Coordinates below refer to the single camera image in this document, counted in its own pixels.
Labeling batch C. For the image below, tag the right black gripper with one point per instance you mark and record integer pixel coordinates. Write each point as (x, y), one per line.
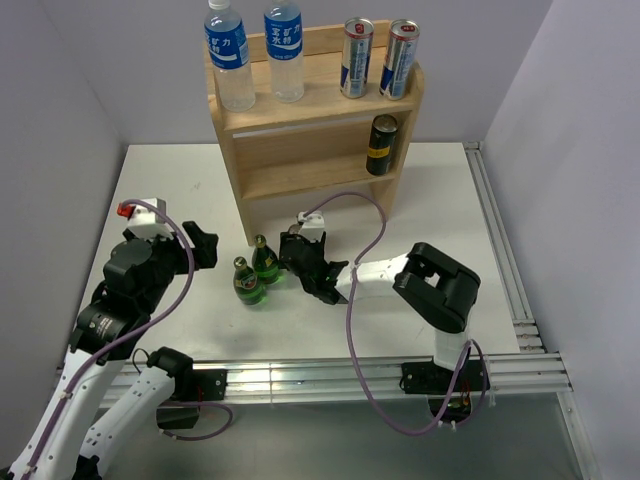
(318, 246)

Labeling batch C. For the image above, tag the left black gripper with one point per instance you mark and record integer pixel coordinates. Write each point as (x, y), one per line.
(205, 246)

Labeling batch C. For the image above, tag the green glass bottle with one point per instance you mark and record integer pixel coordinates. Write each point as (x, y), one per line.
(246, 283)
(265, 262)

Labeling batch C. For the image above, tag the black gold can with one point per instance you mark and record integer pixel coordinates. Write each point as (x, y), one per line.
(383, 133)
(294, 230)

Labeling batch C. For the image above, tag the silver blue can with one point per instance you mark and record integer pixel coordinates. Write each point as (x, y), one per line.
(358, 42)
(399, 58)

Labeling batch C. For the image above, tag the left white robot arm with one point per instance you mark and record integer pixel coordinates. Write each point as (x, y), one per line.
(98, 348)

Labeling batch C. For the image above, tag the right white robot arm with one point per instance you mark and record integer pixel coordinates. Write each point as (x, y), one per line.
(439, 289)

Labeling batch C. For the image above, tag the wooden two-tier shelf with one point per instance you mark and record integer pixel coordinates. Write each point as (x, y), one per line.
(320, 141)

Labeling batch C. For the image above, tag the left water bottle blue label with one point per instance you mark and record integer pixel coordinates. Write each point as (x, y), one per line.
(229, 53)

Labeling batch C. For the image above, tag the water bottle blue label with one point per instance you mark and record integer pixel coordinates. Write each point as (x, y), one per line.
(284, 47)
(229, 53)

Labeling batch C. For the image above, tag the right water bottle blue label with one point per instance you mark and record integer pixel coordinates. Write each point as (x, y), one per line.
(284, 47)

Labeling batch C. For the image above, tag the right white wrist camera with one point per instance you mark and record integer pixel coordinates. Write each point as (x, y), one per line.
(311, 226)

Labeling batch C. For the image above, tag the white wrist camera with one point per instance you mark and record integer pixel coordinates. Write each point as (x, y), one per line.
(143, 223)
(311, 226)

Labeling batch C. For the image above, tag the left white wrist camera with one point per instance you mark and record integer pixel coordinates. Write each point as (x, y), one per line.
(143, 223)

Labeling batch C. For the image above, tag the aluminium mounting rail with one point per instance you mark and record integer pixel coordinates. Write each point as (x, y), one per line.
(335, 380)

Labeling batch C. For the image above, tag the right side aluminium rail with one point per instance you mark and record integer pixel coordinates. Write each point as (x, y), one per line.
(527, 332)

